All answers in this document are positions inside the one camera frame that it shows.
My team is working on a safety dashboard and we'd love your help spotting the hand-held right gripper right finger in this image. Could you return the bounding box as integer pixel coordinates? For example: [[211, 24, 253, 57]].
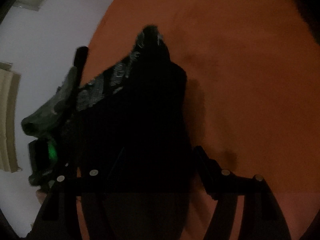
[[193, 145, 292, 240]]

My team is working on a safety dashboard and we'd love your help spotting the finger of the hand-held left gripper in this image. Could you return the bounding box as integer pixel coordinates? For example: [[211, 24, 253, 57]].
[[59, 159, 80, 177]]

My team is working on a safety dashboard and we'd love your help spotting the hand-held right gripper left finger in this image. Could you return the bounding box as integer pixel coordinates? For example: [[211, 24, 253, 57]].
[[32, 169, 112, 240]]

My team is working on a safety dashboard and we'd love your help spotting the black paisley garment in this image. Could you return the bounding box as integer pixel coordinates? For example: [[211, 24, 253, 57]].
[[75, 24, 198, 240]]

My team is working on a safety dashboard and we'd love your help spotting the grey fleece cloth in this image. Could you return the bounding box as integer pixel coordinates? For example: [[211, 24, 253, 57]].
[[21, 67, 78, 138]]

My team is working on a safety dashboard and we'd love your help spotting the orange blanket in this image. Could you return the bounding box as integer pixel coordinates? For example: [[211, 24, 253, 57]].
[[75, 0, 315, 240]]

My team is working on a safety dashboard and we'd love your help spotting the black post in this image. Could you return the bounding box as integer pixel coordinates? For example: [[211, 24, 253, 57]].
[[72, 46, 89, 93]]

